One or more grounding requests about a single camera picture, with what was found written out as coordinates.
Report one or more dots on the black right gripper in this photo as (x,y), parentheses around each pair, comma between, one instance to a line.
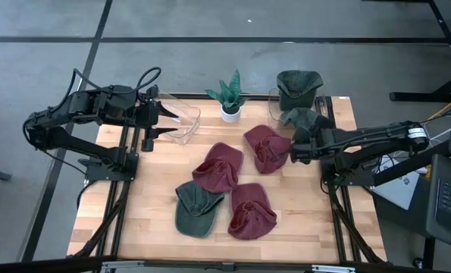
(320,144)

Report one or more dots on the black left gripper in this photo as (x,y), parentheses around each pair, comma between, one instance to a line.
(149,113)

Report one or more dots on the green cap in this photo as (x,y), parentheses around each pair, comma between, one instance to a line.
(196,212)
(299,91)
(304,117)

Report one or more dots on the maroon cap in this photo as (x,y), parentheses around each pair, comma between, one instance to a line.
(221,167)
(251,220)
(263,140)

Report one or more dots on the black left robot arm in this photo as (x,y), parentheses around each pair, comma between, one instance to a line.
(69,110)

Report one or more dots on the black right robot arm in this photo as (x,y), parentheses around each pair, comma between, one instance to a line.
(376,138)

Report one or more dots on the clear plastic bin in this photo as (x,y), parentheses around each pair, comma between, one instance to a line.
(273,112)
(187,119)

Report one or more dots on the white plant pot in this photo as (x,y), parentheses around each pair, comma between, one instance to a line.
(230,115)

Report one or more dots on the green snake plant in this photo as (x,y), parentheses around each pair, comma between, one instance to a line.
(230,95)

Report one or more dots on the silver laptop with sticker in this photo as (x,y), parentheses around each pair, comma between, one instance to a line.
(397,187)

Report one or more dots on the black slanted stand bar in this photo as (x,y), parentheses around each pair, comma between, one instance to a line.
(411,167)

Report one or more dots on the black floor stand leg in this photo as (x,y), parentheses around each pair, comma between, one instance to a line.
(422,96)

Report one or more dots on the black keyboard device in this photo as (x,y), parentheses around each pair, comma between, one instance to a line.
(450,201)

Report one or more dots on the black frame rail behind plant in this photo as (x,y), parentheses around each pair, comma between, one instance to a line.
(187,95)

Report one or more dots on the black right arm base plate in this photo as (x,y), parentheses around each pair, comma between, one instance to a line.
(356,178)

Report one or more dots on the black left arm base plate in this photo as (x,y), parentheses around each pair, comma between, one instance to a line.
(111,172)

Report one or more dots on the black frame rails by right arm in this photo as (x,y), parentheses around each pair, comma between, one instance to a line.
(342,216)

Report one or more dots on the black frame rails by left arm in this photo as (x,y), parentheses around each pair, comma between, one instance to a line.
(115,212)

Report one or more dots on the black frame rail with brackets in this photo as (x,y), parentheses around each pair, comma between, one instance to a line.
(172,265)

